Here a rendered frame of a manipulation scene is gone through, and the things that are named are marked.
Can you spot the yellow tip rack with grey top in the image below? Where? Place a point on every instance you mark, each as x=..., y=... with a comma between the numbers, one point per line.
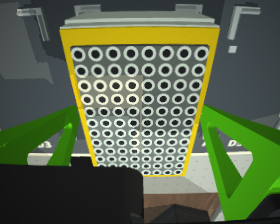
x=140, y=80

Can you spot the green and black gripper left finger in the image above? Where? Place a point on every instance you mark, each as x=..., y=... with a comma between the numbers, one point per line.
x=17, y=142

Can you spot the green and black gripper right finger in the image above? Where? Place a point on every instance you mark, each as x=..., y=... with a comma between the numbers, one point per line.
x=240, y=196

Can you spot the black square pad with rg label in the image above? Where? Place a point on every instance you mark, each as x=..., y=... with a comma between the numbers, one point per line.
x=81, y=161

